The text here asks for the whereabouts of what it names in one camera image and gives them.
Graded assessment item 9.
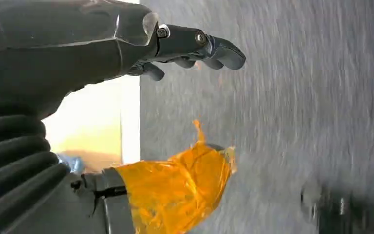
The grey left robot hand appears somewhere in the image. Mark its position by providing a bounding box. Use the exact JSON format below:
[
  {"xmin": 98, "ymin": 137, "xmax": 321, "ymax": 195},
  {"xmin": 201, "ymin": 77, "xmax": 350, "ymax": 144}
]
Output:
[{"xmin": 0, "ymin": 0, "xmax": 247, "ymax": 234}]

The black robot foot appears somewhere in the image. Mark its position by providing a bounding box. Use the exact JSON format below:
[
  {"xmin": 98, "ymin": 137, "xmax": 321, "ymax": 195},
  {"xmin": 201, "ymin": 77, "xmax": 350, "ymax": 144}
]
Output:
[{"xmin": 299, "ymin": 182, "xmax": 374, "ymax": 234}]

